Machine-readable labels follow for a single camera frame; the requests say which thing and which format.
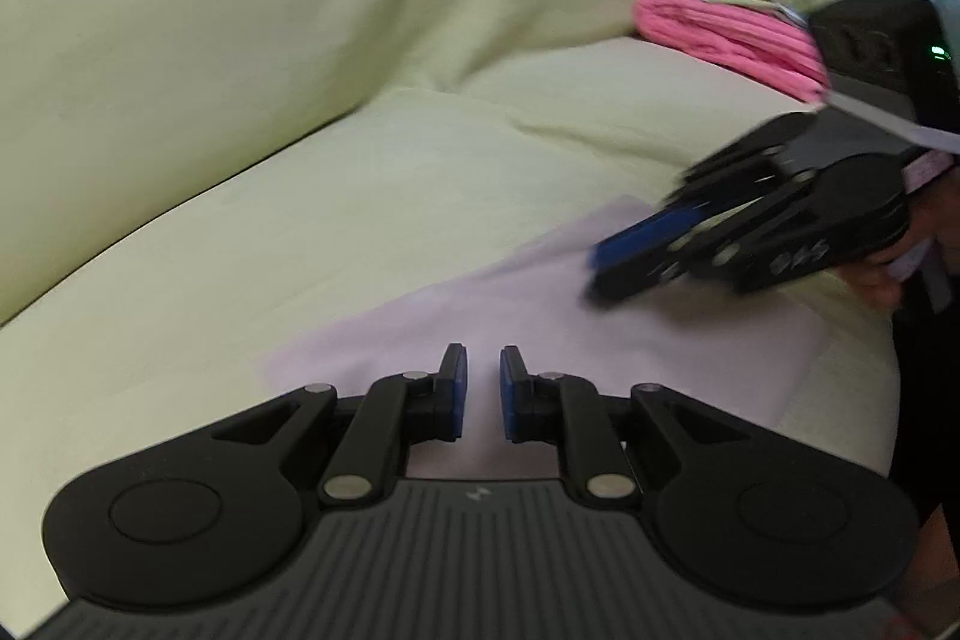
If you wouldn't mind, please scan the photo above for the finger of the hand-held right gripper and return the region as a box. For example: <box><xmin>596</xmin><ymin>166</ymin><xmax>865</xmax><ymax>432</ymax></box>
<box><xmin>581</xmin><ymin>220</ymin><xmax>758</xmax><ymax>311</ymax></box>
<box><xmin>591</xmin><ymin>111</ymin><xmax>822</xmax><ymax>270</ymax></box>

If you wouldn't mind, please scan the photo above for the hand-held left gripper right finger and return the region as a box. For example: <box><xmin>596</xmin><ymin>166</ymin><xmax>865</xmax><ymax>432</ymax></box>
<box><xmin>499</xmin><ymin>344</ymin><xmax>751</xmax><ymax>510</ymax></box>

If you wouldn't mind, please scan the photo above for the pink folded cloth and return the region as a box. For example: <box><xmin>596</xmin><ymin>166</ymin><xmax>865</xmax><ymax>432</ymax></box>
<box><xmin>634</xmin><ymin>0</ymin><xmax>830</xmax><ymax>103</ymax></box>

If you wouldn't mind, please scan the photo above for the sofa with green cover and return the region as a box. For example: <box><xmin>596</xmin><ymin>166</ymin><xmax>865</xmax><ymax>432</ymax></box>
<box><xmin>0</xmin><ymin>0</ymin><xmax>901</xmax><ymax>640</ymax></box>

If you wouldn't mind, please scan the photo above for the lilac garment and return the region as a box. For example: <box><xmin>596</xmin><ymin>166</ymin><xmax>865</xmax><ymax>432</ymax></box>
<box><xmin>259</xmin><ymin>194</ymin><xmax>833</xmax><ymax>483</ymax></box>

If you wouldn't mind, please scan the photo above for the person's right hand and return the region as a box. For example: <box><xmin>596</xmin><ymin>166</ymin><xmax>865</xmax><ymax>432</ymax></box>
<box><xmin>851</xmin><ymin>167</ymin><xmax>960</xmax><ymax>311</ymax></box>

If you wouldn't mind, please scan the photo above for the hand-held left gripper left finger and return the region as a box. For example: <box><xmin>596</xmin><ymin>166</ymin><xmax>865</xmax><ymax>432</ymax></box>
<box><xmin>212</xmin><ymin>342</ymin><xmax>470</xmax><ymax>510</ymax></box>

